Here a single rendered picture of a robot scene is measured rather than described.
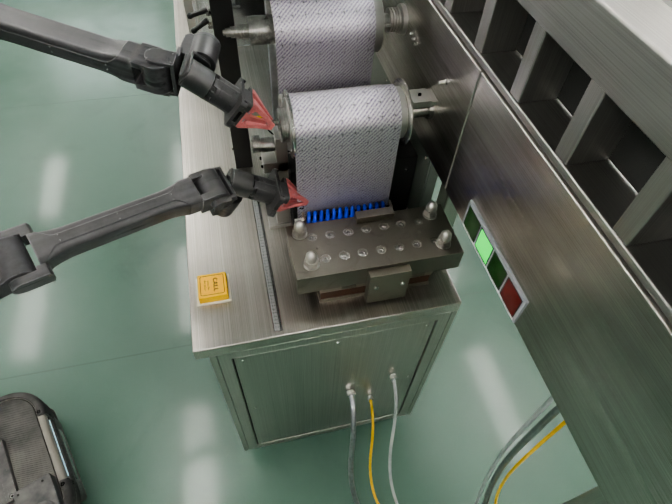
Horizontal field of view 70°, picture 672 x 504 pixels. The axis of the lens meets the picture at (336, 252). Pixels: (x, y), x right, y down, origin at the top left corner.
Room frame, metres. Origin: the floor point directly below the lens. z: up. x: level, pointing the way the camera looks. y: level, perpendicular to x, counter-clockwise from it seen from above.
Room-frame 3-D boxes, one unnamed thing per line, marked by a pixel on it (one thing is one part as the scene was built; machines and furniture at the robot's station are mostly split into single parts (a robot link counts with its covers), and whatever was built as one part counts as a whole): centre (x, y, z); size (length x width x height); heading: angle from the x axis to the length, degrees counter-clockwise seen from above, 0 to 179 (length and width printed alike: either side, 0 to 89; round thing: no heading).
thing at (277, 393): (1.78, 0.32, 0.43); 2.52 x 0.64 x 0.86; 16
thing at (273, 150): (0.89, 0.17, 1.05); 0.06 x 0.05 x 0.31; 106
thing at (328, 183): (0.84, -0.01, 1.10); 0.23 x 0.01 x 0.18; 106
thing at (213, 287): (0.65, 0.30, 0.91); 0.07 x 0.07 x 0.02; 16
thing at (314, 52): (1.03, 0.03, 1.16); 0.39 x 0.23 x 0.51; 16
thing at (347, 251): (0.74, -0.09, 1.00); 0.40 x 0.16 x 0.06; 106
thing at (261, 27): (1.10, 0.21, 1.33); 0.06 x 0.06 x 0.06; 16
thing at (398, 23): (1.19, -0.10, 1.33); 0.07 x 0.07 x 0.07; 16
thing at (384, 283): (0.65, -0.13, 0.96); 0.10 x 0.03 x 0.11; 106
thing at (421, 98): (0.95, -0.17, 1.28); 0.06 x 0.05 x 0.02; 106
